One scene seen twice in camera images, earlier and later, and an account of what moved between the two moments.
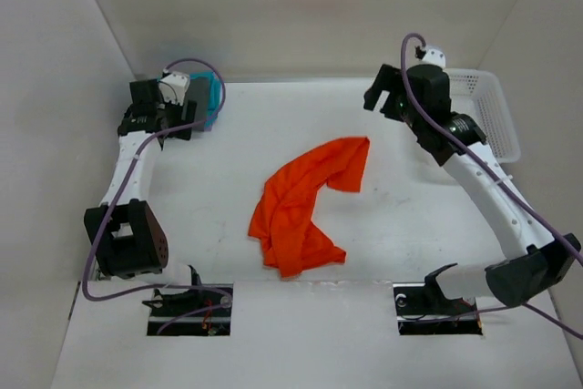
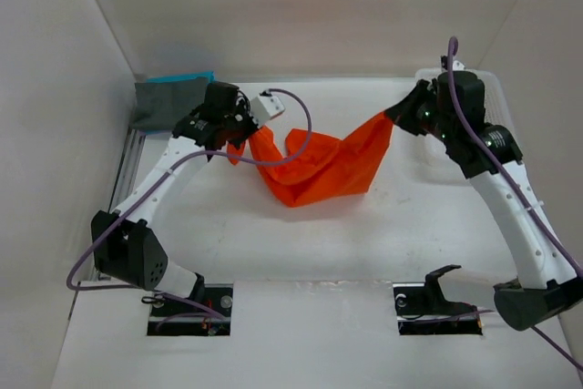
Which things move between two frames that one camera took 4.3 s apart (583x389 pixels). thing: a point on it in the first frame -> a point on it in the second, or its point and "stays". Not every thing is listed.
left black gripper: [178, 109] -> [244, 108]
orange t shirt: [280, 220] -> [331, 168]
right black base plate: [420, 312] stays
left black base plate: [205, 310] stays
